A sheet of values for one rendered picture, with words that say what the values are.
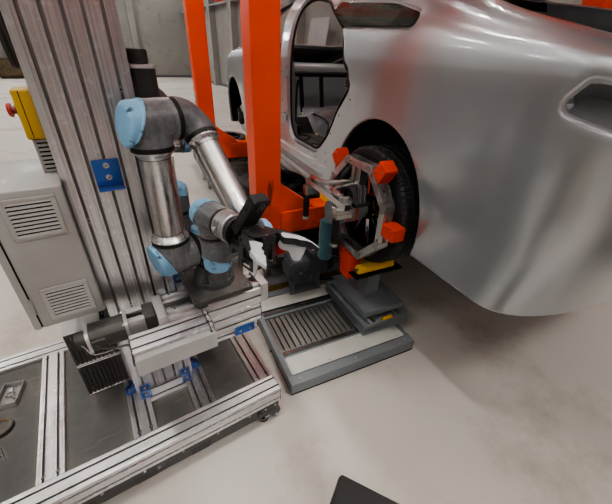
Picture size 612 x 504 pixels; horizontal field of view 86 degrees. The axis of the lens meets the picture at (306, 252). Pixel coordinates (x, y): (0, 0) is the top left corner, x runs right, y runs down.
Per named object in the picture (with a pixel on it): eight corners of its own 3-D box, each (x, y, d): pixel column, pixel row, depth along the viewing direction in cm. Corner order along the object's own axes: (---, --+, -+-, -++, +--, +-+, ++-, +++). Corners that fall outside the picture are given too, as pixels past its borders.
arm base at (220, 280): (201, 295, 118) (197, 272, 113) (189, 274, 129) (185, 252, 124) (240, 283, 125) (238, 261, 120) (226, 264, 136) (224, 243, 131)
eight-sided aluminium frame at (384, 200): (383, 272, 179) (402, 174, 150) (373, 274, 176) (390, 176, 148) (334, 229, 220) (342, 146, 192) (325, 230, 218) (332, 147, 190)
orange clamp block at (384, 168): (389, 182, 161) (399, 171, 154) (376, 184, 158) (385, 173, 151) (384, 171, 164) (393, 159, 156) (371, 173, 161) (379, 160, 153)
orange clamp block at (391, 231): (392, 233, 167) (403, 241, 160) (379, 235, 164) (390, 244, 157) (394, 220, 163) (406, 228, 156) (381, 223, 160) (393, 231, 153)
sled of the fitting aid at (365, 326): (407, 321, 218) (410, 310, 213) (362, 337, 204) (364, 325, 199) (365, 280, 256) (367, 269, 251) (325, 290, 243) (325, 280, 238)
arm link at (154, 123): (206, 269, 115) (182, 98, 86) (165, 287, 105) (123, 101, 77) (188, 255, 122) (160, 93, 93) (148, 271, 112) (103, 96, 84)
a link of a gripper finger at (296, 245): (317, 262, 75) (277, 255, 76) (321, 238, 73) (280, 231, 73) (315, 268, 73) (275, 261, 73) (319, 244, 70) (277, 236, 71)
